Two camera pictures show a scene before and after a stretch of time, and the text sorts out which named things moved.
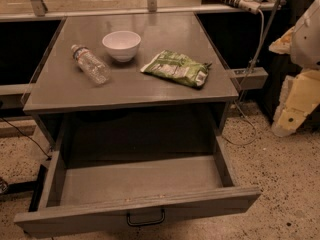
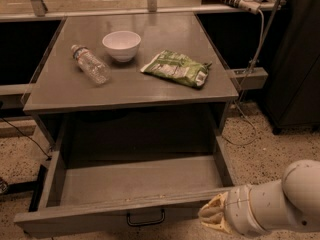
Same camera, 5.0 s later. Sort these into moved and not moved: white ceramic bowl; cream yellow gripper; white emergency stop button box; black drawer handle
Moved: cream yellow gripper
Not moved: black drawer handle; white emergency stop button box; white ceramic bowl
